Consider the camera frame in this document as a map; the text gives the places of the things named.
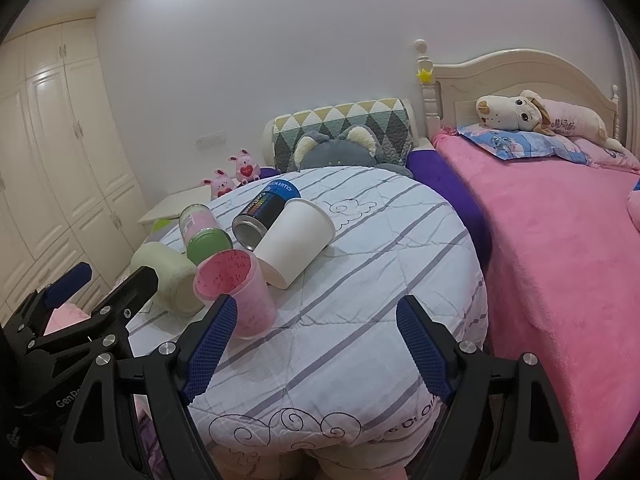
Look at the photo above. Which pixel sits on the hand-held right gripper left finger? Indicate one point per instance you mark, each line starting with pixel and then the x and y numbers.
pixel 210 345

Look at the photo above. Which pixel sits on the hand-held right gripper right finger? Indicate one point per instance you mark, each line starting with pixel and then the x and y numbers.
pixel 425 352

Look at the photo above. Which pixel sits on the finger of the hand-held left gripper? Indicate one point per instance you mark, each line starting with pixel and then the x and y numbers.
pixel 132 292
pixel 74 277

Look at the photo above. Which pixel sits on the translucent pink plastic cup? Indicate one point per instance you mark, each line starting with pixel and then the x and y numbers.
pixel 250 295

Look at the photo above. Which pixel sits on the pale green cup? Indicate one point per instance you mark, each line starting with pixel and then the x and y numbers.
pixel 165 277

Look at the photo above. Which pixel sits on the white paper cup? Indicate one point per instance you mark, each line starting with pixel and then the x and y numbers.
pixel 295 240

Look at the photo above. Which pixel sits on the white nightstand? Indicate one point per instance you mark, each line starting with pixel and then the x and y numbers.
pixel 170 205

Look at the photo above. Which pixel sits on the pink jar with green lid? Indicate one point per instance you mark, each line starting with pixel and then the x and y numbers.
pixel 200 225

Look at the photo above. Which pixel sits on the pink bunny toy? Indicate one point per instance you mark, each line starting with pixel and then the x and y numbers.
pixel 219 185
pixel 245 167

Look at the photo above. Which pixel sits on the cream wardrobe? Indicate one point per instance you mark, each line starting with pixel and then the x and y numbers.
pixel 50 135

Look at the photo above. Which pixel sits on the dark can with blue lid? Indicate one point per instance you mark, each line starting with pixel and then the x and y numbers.
pixel 262 207

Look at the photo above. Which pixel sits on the pink fleece blanket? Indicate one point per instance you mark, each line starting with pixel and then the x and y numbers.
pixel 550 270

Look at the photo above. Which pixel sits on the purple bed sheet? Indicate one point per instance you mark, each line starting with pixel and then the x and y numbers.
pixel 450 187

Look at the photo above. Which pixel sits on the grey plush toy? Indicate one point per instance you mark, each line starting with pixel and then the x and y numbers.
pixel 340 152

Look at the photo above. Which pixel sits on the blue printed pillow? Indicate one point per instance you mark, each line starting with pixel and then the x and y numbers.
pixel 525 146

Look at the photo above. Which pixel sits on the triangle patterned cushion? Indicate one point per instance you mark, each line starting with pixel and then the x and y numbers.
pixel 350 115

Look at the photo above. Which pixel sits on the dog plush pillow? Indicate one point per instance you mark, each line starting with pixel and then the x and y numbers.
pixel 510 110

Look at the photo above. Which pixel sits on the pink printed pillow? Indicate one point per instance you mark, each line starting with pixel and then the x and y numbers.
pixel 617 157

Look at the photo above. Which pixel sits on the yellow star decoration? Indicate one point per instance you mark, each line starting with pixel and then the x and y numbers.
pixel 425 75

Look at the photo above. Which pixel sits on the cream bed headboard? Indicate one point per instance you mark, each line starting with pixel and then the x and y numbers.
pixel 500 75

